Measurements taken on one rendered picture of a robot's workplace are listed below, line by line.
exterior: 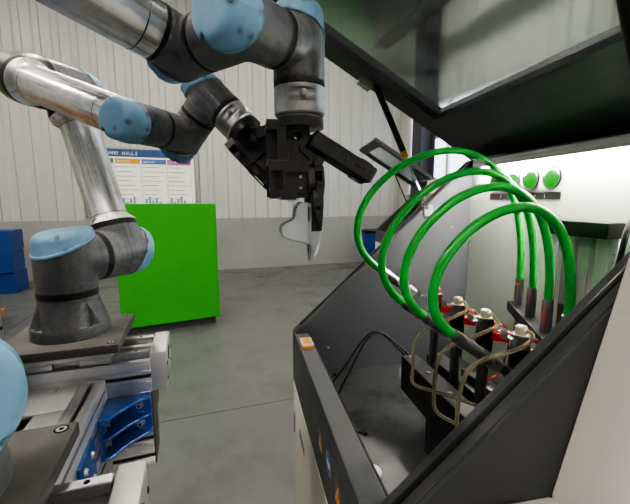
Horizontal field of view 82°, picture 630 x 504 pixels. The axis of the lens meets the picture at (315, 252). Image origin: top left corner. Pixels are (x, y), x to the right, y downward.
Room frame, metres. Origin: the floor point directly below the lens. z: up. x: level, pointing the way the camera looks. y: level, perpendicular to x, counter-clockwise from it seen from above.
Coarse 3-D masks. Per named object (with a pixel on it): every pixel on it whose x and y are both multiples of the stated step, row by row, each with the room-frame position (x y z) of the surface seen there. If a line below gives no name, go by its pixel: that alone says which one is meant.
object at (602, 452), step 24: (624, 288) 0.39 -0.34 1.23; (624, 312) 0.38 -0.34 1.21; (624, 336) 0.37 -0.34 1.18; (600, 360) 0.39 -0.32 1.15; (624, 360) 0.37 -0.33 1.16; (600, 384) 0.38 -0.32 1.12; (624, 384) 0.36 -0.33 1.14; (600, 408) 0.37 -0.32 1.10; (624, 408) 0.35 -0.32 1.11; (576, 432) 0.38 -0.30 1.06; (600, 432) 0.36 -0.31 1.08; (624, 432) 0.34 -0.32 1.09; (576, 456) 0.38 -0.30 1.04; (600, 456) 0.35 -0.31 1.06; (624, 456) 0.33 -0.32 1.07; (576, 480) 0.37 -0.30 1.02; (600, 480) 0.35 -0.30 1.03; (624, 480) 0.33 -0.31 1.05
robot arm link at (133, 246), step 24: (72, 72) 0.92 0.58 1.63; (72, 120) 0.90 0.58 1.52; (72, 144) 0.89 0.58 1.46; (96, 144) 0.91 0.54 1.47; (96, 168) 0.89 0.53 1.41; (96, 192) 0.88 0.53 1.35; (120, 192) 0.93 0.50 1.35; (96, 216) 0.87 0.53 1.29; (120, 216) 0.88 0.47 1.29; (120, 240) 0.85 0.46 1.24; (144, 240) 0.91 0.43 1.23; (120, 264) 0.84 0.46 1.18; (144, 264) 0.91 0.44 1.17
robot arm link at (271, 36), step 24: (216, 0) 0.43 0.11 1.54; (240, 0) 0.42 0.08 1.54; (264, 0) 0.46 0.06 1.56; (192, 24) 0.48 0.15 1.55; (216, 24) 0.43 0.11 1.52; (240, 24) 0.43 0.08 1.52; (264, 24) 0.45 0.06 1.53; (288, 24) 0.49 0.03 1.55; (192, 48) 0.50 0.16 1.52; (216, 48) 0.46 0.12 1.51; (240, 48) 0.45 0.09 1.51; (264, 48) 0.47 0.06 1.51; (288, 48) 0.49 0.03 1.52
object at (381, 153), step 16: (368, 144) 4.20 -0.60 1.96; (384, 144) 3.94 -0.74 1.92; (384, 160) 4.49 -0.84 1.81; (400, 160) 4.02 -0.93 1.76; (400, 176) 4.69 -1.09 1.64; (416, 176) 4.29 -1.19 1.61; (432, 176) 3.99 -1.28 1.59; (416, 192) 4.76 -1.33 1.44; (432, 192) 3.75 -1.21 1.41; (400, 208) 4.73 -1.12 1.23; (416, 208) 4.75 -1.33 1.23; (384, 224) 4.72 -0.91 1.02; (400, 224) 4.74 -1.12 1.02
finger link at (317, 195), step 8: (320, 184) 0.52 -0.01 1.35; (312, 192) 0.52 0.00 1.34; (320, 192) 0.52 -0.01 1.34; (312, 200) 0.53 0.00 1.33; (320, 200) 0.52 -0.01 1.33; (312, 208) 0.53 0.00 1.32; (320, 208) 0.52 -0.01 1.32; (312, 216) 0.53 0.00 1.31; (320, 216) 0.53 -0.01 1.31; (312, 224) 0.53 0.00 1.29; (320, 224) 0.53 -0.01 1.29
